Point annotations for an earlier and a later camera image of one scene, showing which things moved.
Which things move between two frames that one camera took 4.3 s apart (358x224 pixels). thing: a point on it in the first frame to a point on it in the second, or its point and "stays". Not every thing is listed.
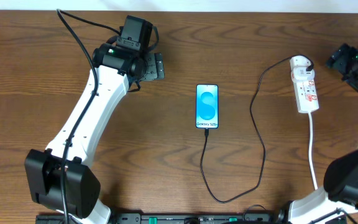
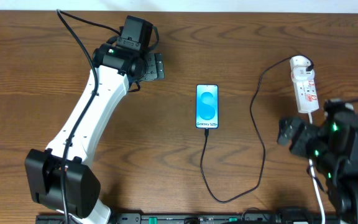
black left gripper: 153,66 stays
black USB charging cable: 258,130 stays
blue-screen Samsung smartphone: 207,109 stays
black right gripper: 339,56 to 305,140
